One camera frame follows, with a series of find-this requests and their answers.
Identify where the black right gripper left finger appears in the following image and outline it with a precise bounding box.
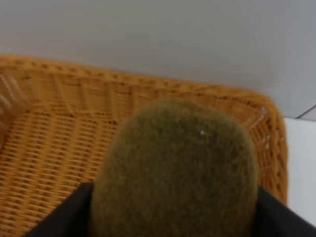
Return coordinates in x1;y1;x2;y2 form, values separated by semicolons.
24;183;94;237

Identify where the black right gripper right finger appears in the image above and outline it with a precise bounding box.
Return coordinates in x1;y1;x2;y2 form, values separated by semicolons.
256;188;316;237

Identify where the brown kiwi fruit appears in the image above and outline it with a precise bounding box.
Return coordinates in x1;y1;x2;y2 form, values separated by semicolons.
89;99;258;237

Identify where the orange wicker basket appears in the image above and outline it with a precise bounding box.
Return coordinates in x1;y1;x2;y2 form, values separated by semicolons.
0;55;288;237

